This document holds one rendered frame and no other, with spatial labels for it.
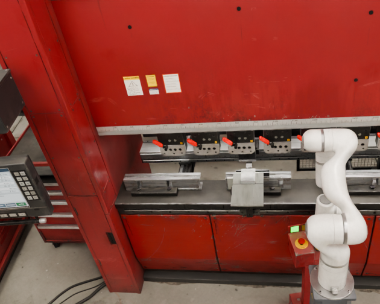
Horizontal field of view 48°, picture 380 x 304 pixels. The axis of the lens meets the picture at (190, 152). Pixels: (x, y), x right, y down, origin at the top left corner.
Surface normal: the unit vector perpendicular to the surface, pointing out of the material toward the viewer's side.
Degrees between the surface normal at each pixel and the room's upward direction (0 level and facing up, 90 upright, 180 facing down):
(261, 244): 90
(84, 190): 90
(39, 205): 90
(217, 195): 0
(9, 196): 90
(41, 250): 0
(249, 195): 0
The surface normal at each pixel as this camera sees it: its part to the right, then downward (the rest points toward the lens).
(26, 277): -0.14, -0.76
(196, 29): -0.14, 0.65
